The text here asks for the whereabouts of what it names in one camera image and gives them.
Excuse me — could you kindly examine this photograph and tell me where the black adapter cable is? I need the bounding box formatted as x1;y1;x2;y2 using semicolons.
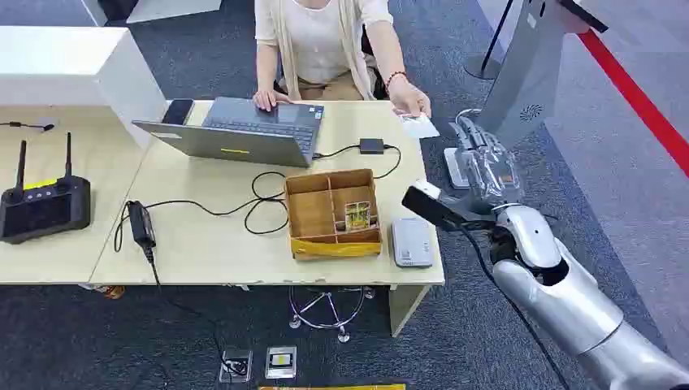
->
312;143;403;181

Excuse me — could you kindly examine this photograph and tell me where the floor socket with yellow label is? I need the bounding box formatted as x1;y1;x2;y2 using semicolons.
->
264;345;298;380

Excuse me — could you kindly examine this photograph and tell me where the wooden card box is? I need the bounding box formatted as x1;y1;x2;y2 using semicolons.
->
284;168;384;262

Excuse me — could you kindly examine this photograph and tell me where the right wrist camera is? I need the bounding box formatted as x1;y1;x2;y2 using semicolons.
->
401;180;493;233

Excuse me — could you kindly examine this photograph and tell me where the grey laptop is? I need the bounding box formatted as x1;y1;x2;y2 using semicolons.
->
132;97;326;169

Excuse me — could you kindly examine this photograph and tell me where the floor socket with plug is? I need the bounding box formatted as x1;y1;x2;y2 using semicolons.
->
219;347;254;384

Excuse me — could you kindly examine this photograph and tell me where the grey kiosk stand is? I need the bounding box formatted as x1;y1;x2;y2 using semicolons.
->
444;0;610;190

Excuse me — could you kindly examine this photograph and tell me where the person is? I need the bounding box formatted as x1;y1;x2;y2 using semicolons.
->
253;0;433;119

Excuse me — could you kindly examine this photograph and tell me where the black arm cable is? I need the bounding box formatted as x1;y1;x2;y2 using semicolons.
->
454;223;573;390

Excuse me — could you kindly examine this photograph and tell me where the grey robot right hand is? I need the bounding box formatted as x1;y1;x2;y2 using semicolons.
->
448;113;524;211

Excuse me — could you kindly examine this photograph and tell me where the black smartphone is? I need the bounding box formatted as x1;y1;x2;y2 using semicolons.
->
161;98;195;127

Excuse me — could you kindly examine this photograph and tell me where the black charger cable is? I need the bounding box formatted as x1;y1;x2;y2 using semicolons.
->
112;171;291;254

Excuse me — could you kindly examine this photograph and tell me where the black power brick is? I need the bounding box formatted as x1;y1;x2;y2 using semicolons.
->
127;200;158;250

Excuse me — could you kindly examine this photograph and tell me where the person's left hand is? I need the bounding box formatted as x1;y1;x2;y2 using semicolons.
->
387;77;433;119

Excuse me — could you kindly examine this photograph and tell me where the black mains cord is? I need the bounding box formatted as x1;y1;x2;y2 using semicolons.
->
144;246;241;378

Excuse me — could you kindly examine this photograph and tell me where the grey card reader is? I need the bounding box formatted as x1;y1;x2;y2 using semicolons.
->
390;217;435;269

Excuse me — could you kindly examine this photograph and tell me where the orange object under desk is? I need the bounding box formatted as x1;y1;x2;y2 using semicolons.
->
93;284;127;301

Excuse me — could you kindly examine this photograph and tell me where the white cabinet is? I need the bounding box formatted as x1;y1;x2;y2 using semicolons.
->
79;0;223;28

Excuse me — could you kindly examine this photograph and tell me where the red barrier belt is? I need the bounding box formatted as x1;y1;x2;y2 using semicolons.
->
577;29;689;180

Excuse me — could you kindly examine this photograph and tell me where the chrome chair base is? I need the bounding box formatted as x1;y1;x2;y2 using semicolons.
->
288;285;377;345

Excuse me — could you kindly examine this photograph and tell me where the pale desk leg panel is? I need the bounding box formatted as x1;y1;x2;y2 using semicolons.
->
388;284;432;339

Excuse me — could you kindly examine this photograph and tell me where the white card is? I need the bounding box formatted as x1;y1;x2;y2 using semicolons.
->
399;111;441;141

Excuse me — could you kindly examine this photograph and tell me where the white counter block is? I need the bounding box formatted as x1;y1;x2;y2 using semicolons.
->
0;25;169;150

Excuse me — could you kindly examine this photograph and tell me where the black remote controller with antennas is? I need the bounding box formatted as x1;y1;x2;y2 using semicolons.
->
0;132;92;245

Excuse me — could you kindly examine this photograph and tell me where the person's right hand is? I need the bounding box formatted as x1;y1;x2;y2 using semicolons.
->
253;89;295;113

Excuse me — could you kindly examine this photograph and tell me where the black microphone with cable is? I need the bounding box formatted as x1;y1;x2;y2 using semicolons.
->
0;120;56;134

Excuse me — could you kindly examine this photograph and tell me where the black stanchion post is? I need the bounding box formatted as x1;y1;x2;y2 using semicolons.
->
463;0;516;82

